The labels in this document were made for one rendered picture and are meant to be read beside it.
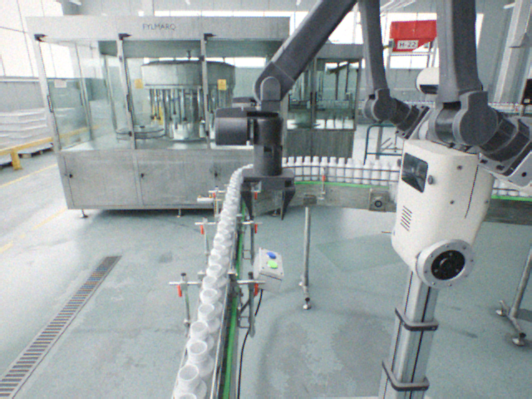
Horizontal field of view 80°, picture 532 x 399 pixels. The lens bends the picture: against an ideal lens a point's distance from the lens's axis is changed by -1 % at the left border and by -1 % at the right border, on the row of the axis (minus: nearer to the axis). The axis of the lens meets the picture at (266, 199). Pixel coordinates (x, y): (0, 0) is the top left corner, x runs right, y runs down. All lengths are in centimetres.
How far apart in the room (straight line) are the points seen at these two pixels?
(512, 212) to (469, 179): 163
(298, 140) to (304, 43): 535
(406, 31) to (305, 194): 544
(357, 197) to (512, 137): 167
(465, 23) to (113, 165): 405
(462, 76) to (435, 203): 34
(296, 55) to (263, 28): 334
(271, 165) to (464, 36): 41
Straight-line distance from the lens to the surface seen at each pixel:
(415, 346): 125
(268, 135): 59
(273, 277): 103
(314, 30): 62
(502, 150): 78
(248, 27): 394
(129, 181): 437
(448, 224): 97
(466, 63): 73
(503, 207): 252
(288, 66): 60
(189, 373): 70
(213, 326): 81
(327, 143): 604
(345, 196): 236
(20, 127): 953
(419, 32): 738
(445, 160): 90
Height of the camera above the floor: 166
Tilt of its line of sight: 20 degrees down
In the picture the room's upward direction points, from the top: straight up
